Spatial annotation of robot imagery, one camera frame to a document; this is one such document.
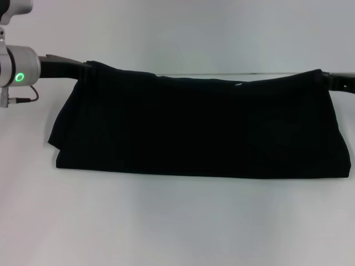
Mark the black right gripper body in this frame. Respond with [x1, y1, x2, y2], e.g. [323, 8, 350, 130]
[329, 71, 355, 95]

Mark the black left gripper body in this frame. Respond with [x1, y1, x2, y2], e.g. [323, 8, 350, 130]
[38, 54, 89, 81]

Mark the black shirt with white print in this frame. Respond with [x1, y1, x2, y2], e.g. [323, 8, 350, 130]
[47, 60, 350, 178]

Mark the left gripper cable with connectors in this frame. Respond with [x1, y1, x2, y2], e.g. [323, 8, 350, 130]
[0, 85, 39, 109]

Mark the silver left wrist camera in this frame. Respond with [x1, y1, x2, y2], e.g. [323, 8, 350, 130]
[0, 0, 33, 26]

